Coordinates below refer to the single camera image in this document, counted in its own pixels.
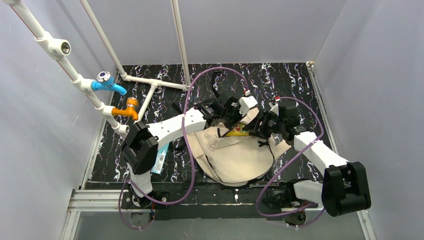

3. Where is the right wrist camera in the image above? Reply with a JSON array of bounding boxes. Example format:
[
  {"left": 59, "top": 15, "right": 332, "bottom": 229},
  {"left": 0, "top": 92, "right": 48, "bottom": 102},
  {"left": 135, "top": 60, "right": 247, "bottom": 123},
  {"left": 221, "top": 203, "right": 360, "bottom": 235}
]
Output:
[{"left": 269, "top": 102, "right": 279, "bottom": 116}]

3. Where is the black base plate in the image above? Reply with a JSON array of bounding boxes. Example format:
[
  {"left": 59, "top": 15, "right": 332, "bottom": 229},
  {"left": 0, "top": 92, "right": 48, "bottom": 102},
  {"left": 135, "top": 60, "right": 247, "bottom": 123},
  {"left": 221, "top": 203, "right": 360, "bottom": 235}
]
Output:
[{"left": 120, "top": 181, "right": 319, "bottom": 222}]

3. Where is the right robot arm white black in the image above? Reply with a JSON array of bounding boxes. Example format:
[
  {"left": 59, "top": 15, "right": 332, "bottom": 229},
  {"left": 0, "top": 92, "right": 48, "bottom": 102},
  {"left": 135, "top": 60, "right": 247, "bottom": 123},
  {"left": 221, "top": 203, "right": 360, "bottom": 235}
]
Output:
[{"left": 243, "top": 106, "right": 372, "bottom": 217}]

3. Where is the aluminium rail frame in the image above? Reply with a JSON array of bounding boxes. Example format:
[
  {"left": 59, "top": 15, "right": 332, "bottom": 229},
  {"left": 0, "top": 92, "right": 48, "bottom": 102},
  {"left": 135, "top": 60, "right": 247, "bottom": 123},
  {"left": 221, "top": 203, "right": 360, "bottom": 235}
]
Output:
[{"left": 62, "top": 62, "right": 375, "bottom": 240}]

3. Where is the beige student backpack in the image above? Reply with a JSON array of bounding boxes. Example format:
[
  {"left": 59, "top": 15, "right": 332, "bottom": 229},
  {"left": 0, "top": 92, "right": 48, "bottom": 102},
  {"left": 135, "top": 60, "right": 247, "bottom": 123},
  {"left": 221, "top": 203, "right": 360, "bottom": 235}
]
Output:
[{"left": 182, "top": 90, "right": 291, "bottom": 187}]

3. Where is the blue tap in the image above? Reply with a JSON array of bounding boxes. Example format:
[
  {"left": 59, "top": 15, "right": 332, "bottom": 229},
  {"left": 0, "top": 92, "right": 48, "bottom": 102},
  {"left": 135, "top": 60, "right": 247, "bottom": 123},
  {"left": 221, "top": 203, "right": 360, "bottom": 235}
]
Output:
[{"left": 91, "top": 71, "right": 127, "bottom": 96}]

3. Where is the teal pencil pack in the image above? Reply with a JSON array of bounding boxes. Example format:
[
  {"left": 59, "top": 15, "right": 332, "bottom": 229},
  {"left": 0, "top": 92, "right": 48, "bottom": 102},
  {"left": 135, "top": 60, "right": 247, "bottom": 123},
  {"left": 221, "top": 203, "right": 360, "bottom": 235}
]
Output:
[{"left": 151, "top": 143, "right": 170, "bottom": 175}]

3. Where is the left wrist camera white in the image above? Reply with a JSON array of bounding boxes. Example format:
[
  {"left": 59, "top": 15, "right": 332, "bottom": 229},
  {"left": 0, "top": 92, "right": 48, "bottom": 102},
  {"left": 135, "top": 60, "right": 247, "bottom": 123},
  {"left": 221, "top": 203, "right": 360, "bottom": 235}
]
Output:
[{"left": 238, "top": 96, "right": 258, "bottom": 117}]

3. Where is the white pvc pipe frame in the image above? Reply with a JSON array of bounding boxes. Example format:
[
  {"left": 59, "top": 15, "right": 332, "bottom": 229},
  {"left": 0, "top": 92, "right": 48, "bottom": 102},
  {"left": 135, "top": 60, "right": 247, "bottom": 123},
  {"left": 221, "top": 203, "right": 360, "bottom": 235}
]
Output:
[{"left": 4, "top": 0, "right": 191, "bottom": 138}]

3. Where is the orange tap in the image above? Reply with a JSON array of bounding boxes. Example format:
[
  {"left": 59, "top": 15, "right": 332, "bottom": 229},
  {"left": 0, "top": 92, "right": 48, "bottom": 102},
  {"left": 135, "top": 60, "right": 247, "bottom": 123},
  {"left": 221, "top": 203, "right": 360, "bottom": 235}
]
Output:
[{"left": 111, "top": 97, "right": 139, "bottom": 121}]

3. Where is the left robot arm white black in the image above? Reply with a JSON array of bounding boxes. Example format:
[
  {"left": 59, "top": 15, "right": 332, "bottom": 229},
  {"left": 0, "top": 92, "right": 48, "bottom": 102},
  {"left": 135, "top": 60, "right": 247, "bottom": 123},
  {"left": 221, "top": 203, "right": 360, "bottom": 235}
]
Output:
[{"left": 121, "top": 96, "right": 257, "bottom": 200}]

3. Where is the yellow crayon box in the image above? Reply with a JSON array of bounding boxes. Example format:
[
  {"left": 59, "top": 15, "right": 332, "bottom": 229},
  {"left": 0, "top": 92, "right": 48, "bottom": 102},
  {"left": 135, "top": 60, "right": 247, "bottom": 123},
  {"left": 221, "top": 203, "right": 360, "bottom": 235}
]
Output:
[{"left": 225, "top": 123, "right": 250, "bottom": 137}]

